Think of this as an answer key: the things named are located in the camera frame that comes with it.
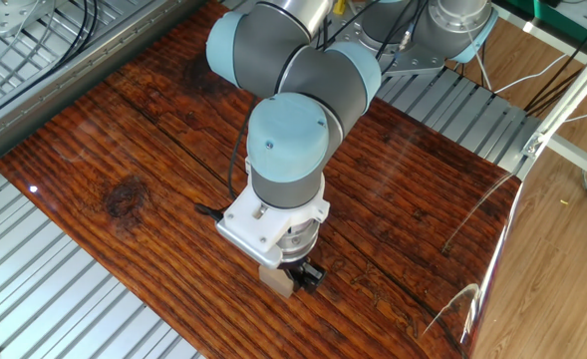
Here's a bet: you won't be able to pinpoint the grey wire rack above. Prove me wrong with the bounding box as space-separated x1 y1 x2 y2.
0 0 145 119

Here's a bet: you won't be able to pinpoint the tangled black cable bundle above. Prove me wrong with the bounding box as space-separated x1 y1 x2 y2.
0 0 259 223

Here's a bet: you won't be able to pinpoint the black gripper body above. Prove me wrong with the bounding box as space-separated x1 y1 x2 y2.
278 252 317 273

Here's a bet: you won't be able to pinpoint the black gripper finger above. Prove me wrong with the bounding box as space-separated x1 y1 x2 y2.
292 257 328 295

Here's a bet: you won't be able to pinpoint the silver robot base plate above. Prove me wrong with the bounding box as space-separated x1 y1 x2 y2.
377 29 456 79

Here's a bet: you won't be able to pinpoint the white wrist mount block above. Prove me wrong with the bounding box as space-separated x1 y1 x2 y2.
215 159 332 270

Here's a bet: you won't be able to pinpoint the black cables beside post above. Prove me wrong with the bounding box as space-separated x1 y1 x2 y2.
523 12 587 117

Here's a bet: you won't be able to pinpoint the white aluminium frame post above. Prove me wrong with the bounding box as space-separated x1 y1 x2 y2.
514 34 587 180

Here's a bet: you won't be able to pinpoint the glossy wood grain mat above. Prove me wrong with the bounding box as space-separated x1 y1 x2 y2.
0 0 522 359

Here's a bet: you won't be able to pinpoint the white aluminium crossbar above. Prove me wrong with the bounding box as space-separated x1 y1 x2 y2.
546 133 587 186

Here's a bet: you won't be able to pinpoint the pale wooden cube block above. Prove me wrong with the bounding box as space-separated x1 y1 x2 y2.
258 264 297 299

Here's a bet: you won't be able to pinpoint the grey metal rail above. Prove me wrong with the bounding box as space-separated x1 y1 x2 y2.
0 0 209 174

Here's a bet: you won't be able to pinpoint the black cable silver connector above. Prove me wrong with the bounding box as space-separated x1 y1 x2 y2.
322 0 429 81

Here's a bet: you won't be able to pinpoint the thin white cable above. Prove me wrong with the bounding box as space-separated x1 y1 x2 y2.
493 52 569 96

